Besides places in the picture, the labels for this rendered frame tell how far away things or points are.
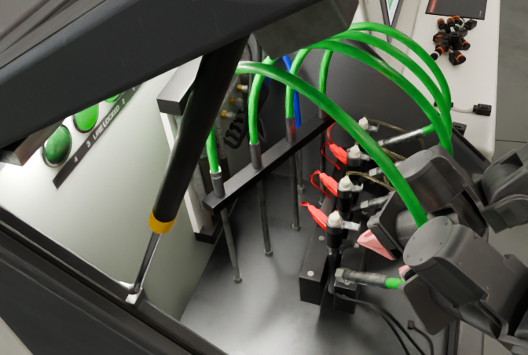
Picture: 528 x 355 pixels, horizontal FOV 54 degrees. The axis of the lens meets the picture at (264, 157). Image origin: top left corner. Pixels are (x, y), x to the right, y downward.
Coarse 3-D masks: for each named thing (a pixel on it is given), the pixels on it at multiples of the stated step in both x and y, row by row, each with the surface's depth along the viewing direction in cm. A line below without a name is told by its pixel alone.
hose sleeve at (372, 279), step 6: (348, 270) 75; (354, 270) 74; (348, 276) 74; (354, 276) 73; (360, 276) 72; (366, 276) 71; (372, 276) 71; (378, 276) 70; (384, 276) 69; (390, 276) 70; (354, 282) 73; (360, 282) 72; (366, 282) 71; (372, 282) 70; (378, 282) 70; (384, 282) 69; (384, 288) 69
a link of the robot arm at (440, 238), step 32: (448, 224) 46; (416, 256) 46; (448, 256) 43; (480, 256) 43; (512, 256) 44; (448, 288) 45; (480, 288) 43; (512, 288) 44; (512, 320) 43; (512, 352) 41
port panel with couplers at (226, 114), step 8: (232, 80) 107; (232, 88) 107; (240, 88) 110; (232, 96) 108; (240, 96) 113; (224, 104) 105; (232, 104) 107; (240, 104) 107; (224, 112) 104; (232, 112) 103; (224, 120) 106; (232, 120) 111; (224, 128) 107
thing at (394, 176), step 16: (240, 64) 63; (256, 64) 61; (288, 80) 58; (320, 96) 56; (336, 112) 56; (352, 128) 55; (208, 144) 80; (368, 144) 55; (384, 160) 55; (400, 176) 55; (400, 192) 56; (416, 208) 56; (416, 224) 57
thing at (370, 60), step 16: (304, 48) 72; (320, 48) 71; (336, 48) 70; (352, 48) 70; (272, 64) 76; (368, 64) 71; (384, 64) 70; (256, 80) 79; (400, 80) 71; (256, 96) 81; (416, 96) 72; (256, 112) 84; (432, 112) 73; (256, 128) 87; (256, 144) 89; (448, 144) 76; (256, 160) 91; (368, 208) 90
